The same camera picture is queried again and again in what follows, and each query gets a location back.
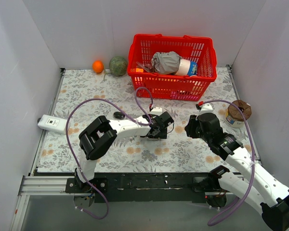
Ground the orange item in basket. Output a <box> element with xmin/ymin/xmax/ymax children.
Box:
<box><xmin>134</xmin><ymin>68</ymin><xmax>144</xmax><ymax>73</ymax></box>

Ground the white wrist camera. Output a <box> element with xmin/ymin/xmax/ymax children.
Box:
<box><xmin>196</xmin><ymin>102</ymin><xmax>213</xmax><ymax>117</ymax></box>
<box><xmin>149</xmin><ymin>106</ymin><xmax>163</xmax><ymax>116</ymax></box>

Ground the white rectangular device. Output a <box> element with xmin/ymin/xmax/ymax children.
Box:
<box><xmin>38</xmin><ymin>115</ymin><xmax>70</xmax><ymax>134</ymax></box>

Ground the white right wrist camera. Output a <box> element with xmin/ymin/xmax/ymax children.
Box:
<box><xmin>196</xmin><ymin>102</ymin><xmax>213</xmax><ymax>117</ymax></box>

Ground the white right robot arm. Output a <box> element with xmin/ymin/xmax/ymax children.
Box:
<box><xmin>184</xmin><ymin>113</ymin><xmax>289</xmax><ymax>231</ymax></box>

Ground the grey crumpled bag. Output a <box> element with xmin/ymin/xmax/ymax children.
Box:
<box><xmin>151</xmin><ymin>51</ymin><xmax>182</xmax><ymax>75</ymax></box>

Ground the black earbud charging case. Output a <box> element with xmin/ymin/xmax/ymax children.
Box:
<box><xmin>113</xmin><ymin>111</ymin><xmax>125</xmax><ymax>120</ymax></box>

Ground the orange fruit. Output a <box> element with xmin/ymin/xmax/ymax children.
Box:
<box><xmin>92</xmin><ymin>60</ymin><xmax>104</xmax><ymax>74</ymax></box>

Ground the green melon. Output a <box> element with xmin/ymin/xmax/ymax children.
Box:
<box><xmin>109</xmin><ymin>56</ymin><xmax>128</xmax><ymax>76</ymax></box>

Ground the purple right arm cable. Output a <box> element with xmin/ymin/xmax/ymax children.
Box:
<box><xmin>199</xmin><ymin>100</ymin><xmax>256</xmax><ymax>227</ymax></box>

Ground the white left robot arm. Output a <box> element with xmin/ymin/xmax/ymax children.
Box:
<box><xmin>75</xmin><ymin>112</ymin><xmax>174</xmax><ymax>193</ymax></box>

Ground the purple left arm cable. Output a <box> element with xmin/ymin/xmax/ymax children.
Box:
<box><xmin>66</xmin><ymin>87</ymin><xmax>155</xmax><ymax>219</ymax></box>

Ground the red plastic shopping basket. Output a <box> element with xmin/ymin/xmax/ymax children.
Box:
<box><xmin>127</xmin><ymin>34</ymin><xmax>217</xmax><ymax>101</ymax></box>

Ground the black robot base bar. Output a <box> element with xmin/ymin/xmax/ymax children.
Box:
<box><xmin>65</xmin><ymin>173</ymin><xmax>227</xmax><ymax>207</ymax></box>

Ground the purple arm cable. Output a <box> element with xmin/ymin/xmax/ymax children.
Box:
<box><xmin>199</xmin><ymin>100</ymin><xmax>256</xmax><ymax>227</ymax></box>
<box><xmin>66</xmin><ymin>87</ymin><xmax>155</xmax><ymax>219</ymax></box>

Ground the jar with brown lid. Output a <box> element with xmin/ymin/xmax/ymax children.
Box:
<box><xmin>224</xmin><ymin>100</ymin><xmax>252</xmax><ymax>128</ymax></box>

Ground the pink blue cup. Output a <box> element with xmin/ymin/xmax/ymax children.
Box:
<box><xmin>175</xmin><ymin>59</ymin><xmax>198</xmax><ymax>76</ymax></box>

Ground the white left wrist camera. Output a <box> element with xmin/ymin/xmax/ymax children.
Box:
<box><xmin>149</xmin><ymin>106</ymin><xmax>163</xmax><ymax>116</ymax></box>

